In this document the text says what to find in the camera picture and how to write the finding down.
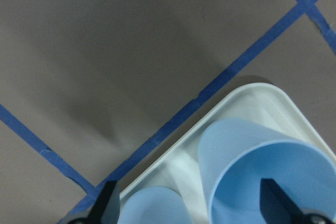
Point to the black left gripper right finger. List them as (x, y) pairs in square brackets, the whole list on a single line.
[(277, 207)]

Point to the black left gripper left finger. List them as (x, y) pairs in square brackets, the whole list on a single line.
[(106, 208)]

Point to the light blue plastic cup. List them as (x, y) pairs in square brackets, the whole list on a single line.
[(234, 155)]

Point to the cream plastic tray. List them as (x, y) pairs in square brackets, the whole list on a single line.
[(260, 103)]

